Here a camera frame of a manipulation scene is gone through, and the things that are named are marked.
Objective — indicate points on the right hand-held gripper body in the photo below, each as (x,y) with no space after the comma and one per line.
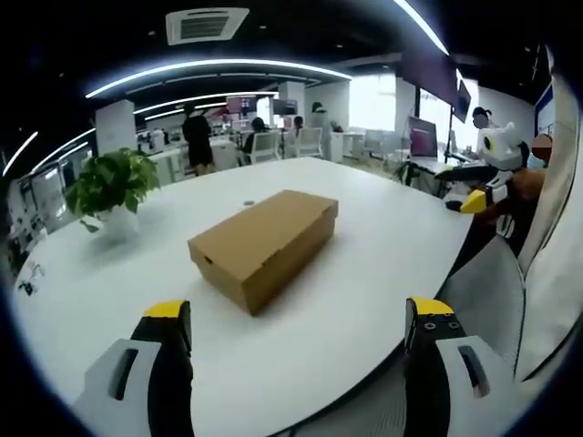
(501,145)

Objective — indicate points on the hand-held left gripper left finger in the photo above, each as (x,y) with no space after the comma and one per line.
(170,364)

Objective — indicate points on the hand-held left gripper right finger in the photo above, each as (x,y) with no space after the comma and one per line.
(426,364)

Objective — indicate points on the brown cardboard shoe box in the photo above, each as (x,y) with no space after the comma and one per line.
(268,236)

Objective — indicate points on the person's right hand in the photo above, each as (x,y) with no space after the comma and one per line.
(528,193)

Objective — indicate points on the computer monitor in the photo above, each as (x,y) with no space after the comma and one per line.
(422,136)

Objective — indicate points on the white chair back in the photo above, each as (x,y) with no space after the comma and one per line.
(555,218)

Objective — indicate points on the grey mesh office chair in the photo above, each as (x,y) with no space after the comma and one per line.
(487,291)

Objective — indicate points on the dark hanging panel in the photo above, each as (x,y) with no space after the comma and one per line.
(430,75)

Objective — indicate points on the long ceiling light strip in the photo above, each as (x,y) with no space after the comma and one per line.
(218,68)
(200,101)
(19,154)
(423,25)

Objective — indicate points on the white office chair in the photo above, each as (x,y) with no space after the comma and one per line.
(265,146)
(309,142)

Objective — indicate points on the small black and white object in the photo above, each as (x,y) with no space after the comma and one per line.
(28,286)

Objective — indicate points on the green potted plant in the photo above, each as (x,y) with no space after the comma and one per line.
(111,182)

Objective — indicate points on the ceiling air conditioner vent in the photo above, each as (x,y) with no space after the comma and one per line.
(207,26)

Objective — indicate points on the wall mounted screen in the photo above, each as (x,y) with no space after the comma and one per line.
(463,101)

